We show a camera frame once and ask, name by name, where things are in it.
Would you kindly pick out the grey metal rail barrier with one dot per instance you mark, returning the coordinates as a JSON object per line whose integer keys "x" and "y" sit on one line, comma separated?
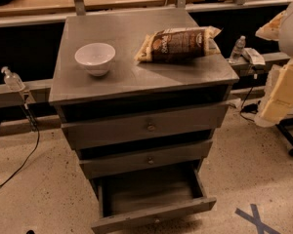
{"x": 32, "y": 43}

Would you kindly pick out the white ceramic bowl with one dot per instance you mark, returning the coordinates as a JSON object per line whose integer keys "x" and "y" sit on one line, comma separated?
{"x": 95, "y": 58}

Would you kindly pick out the grey wooden drawer cabinet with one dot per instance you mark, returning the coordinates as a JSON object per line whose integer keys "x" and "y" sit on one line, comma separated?
{"x": 133, "y": 87}

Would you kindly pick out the top grey drawer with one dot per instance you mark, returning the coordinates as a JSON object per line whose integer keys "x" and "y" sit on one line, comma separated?
{"x": 160, "y": 123}

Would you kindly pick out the blue tape cross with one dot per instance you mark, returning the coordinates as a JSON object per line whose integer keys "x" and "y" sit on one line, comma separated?
{"x": 255, "y": 219}

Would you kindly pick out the brown chip bag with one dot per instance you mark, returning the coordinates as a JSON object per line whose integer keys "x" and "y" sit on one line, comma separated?
{"x": 179, "y": 43}

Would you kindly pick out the clear plastic water bottle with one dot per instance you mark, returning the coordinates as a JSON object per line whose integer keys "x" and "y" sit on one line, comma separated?
{"x": 237, "y": 49}

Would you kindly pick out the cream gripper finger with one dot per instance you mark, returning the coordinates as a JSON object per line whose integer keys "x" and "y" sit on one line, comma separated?
{"x": 278, "y": 99}
{"x": 274, "y": 29}

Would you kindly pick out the middle grey drawer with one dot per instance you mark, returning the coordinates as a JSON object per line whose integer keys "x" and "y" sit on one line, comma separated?
{"x": 145, "y": 159}

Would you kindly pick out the black rolling stand leg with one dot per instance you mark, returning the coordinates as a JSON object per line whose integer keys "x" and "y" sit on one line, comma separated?
{"x": 282, "y": 126}

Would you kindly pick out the grey drawer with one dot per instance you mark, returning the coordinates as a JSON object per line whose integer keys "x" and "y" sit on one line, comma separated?
{"x": 145, "y": 159}
{"x": 160, "y": 123}

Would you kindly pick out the clear pump sanitizer bottle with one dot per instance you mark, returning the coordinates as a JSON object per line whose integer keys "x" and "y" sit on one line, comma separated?
{"x": 12, "y": 80}

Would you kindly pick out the open bottom drawer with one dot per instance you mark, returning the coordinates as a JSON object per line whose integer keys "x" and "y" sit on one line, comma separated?
{"x": 149, "y": 196}

